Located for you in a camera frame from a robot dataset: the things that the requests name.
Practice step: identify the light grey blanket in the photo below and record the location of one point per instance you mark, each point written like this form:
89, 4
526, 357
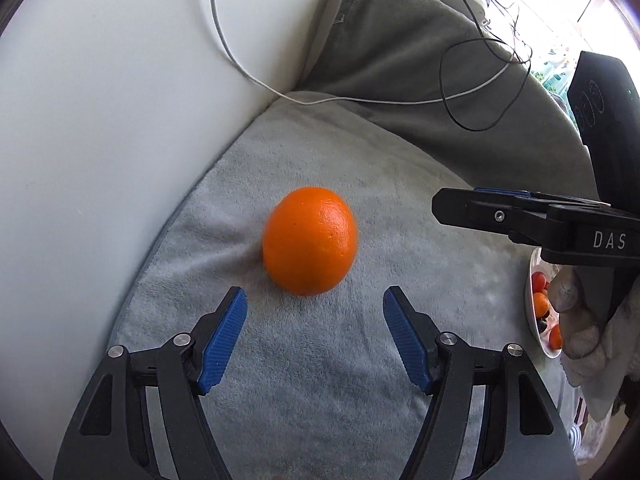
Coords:
325, 360

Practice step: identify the red cherry tomato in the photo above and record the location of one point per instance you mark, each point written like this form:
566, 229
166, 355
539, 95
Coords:
538, 280

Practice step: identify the large orange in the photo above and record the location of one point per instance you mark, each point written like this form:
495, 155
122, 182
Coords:
310, 240

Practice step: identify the white armchair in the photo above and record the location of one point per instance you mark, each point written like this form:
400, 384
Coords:
100, 110

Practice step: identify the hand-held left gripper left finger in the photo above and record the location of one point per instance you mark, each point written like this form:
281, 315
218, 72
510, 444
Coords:
225, 340

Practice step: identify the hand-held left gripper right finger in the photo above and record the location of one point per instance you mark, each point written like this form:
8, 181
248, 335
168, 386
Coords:
405, 340

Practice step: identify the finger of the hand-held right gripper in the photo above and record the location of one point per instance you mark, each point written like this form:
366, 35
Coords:
470, 210
500, 191

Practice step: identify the small mandarin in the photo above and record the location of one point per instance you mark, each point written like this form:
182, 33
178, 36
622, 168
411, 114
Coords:
541, 304

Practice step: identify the dark purple grape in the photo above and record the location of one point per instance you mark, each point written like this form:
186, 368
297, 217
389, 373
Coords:
543, 326

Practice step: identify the dark grey cushion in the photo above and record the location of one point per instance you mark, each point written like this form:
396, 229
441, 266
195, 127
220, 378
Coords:
400, 50

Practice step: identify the white floral plate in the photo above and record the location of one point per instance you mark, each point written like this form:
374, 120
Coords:
530, 307

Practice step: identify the person's right hand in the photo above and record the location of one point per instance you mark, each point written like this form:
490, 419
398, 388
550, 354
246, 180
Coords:
575, 340

